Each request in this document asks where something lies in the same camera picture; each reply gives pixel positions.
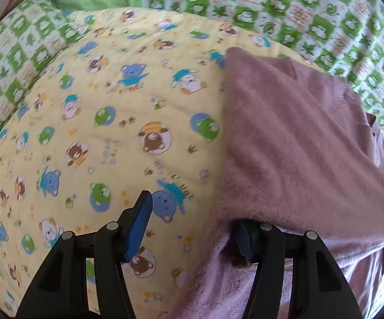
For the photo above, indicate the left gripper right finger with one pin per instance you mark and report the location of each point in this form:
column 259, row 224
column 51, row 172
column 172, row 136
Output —
column 319, row 288

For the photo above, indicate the purple knit sweater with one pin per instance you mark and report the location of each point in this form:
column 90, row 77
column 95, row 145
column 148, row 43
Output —
column 302, row 154

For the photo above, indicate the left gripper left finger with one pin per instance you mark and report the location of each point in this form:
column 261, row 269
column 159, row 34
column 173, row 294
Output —
column 82, row 275

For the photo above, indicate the green white checkered quilt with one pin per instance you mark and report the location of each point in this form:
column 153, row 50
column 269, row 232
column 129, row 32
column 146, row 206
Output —
column 344, row 37

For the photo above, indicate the green white checkered pillow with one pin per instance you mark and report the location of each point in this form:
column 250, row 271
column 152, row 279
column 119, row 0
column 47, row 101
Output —
column 30, row 36

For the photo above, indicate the yellow cartoon bear bedsheet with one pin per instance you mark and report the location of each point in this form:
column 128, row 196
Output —
column 134, row 105

